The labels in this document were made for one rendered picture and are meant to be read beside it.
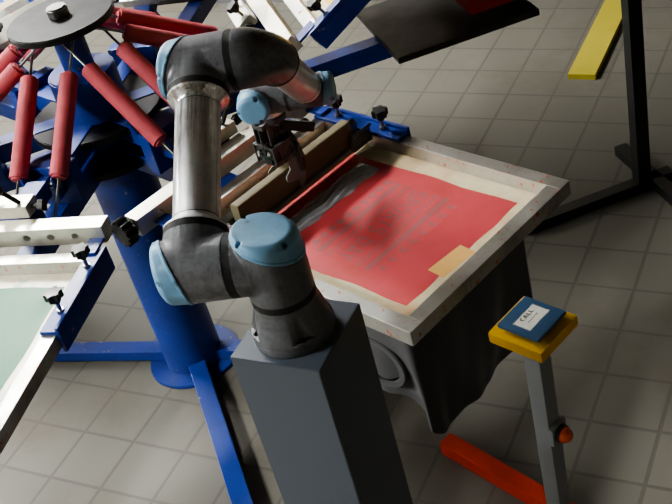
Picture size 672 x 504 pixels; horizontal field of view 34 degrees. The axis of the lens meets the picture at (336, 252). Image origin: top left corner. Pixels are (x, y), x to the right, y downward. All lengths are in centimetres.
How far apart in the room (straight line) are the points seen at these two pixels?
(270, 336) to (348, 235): 72
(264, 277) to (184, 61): 47
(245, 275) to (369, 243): 75
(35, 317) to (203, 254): 91
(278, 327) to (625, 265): 216
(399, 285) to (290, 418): 51
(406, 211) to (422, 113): 230
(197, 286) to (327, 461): 43
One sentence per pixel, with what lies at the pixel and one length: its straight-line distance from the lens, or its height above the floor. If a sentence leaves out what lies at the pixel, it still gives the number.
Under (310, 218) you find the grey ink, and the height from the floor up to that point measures 96.
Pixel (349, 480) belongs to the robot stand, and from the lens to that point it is 208.
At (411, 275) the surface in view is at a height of 96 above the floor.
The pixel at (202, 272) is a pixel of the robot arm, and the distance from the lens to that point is 184.
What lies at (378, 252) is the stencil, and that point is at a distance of 250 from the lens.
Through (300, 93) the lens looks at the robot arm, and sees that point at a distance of 230.
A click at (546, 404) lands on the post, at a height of 75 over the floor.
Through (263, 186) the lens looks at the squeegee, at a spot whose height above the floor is 106.
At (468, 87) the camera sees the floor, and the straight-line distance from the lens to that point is 501.
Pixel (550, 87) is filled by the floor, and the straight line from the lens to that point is 491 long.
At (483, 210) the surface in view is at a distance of 256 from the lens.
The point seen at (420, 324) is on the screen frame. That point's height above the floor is 99.
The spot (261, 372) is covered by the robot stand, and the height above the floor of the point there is 117.
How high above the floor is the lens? 245
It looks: 36 degrees down
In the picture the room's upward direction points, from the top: 15 degrees counter-clockwise
